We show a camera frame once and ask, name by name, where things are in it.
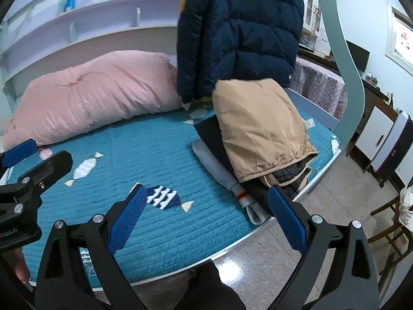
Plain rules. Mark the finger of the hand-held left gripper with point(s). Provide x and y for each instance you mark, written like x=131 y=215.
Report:
x=21 y=151
x=48 y=171

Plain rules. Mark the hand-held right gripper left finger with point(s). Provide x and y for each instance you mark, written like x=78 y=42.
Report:
x=127 y=219

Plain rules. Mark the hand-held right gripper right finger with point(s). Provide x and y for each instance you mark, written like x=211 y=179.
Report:
x=288 y=219

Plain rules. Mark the tan button-up jacket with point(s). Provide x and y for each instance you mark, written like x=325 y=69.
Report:
x=261 y=129

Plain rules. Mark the person's left hand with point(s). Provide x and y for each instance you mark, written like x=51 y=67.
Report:
x=18 y=266

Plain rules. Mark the dark navy folded garment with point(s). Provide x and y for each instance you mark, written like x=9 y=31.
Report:
x=290 y=176

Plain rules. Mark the teal quilted bed mat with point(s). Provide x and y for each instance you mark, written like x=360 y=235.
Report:
x=145 y=168

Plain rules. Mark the grey folded garment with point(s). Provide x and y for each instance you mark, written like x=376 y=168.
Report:
x=226 y=180

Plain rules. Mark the pink quilt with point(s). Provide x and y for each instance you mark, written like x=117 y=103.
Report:
x=93 y=93

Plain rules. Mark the person's leg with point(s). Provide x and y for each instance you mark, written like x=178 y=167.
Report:
x=200 y=290

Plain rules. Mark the wooden chair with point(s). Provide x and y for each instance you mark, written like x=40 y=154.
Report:
x=392 y=226

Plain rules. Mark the white cloth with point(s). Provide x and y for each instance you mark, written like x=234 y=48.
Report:
x=407 y=206

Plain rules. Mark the white cabinet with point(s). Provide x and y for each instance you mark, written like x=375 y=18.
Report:
x=384 y=142

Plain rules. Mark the pink patterned table cover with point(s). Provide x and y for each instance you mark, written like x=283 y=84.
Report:
x=322 y=87

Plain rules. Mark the blue box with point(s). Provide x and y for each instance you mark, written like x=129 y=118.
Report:
x=69 y=4

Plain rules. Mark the dark desk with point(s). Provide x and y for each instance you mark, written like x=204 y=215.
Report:
x=377 y=90

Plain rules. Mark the black monitor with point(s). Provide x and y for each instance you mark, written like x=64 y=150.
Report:
x=358 y=55

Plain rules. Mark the yellow and navy puffer jacket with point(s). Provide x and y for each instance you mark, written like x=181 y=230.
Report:
x=238 y=35

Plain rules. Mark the lilac wall shelf unit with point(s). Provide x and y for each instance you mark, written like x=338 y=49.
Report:
x=80 y=22

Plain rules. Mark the light green bunk bed frame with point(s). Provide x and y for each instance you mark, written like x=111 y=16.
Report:
x=342 y=71

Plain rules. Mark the wall poster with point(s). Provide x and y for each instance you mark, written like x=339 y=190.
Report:
x=401 y=38

